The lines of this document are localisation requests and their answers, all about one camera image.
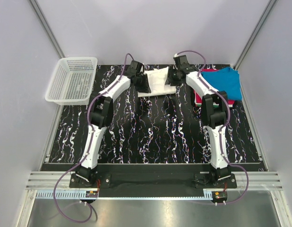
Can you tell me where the left small circuit board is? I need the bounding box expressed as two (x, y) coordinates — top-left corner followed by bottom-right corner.
(86, 191), (98, 198)

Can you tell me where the white printed t shirt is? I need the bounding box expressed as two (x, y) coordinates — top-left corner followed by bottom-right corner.
(138, 67), (177, 97)

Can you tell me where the white slotted cable duct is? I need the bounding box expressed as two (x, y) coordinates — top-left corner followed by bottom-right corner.
(36, 190), (212, 201)

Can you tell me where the black marble pattern mat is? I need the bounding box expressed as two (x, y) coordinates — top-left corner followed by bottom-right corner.
(41, 65), (267, 171)

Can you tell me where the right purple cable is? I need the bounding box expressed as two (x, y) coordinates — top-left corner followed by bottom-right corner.
(174, 49), (250, 205)

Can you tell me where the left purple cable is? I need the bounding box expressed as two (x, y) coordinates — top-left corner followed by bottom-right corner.
(53, 52), (134, 224)

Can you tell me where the blue folded t shirt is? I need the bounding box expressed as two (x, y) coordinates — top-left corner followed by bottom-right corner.
(201, 67), (242, 101)

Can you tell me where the purple cable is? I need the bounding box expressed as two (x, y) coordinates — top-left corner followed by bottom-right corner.
(53, 52), (134, 224)
(174, 49), (250, 205)

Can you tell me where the aluminium rail profile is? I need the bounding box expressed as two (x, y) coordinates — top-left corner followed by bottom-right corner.
(26, 171), (283, 191)

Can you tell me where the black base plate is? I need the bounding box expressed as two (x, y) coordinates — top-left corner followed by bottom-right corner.
(70, 164), (237, 189)

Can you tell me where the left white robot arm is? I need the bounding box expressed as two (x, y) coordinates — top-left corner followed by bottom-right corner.
(80, 61), (151, 171)

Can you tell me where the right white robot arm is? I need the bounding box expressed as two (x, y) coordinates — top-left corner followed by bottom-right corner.
(165, 52), (230, 170)

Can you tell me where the small circuit board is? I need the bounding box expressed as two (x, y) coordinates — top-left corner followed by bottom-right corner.
(213, 191), (228, 199)
(86, 191), (98, 198)

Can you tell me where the white plastic basket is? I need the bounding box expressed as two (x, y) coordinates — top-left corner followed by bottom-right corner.
(45, 57), (98, 106)

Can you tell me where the right small circuit board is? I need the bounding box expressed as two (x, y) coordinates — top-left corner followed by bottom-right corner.
(213, 191), (228, 199)

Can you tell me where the red folded t shirt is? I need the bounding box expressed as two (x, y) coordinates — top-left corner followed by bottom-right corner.
(194, 69), (235, 108)

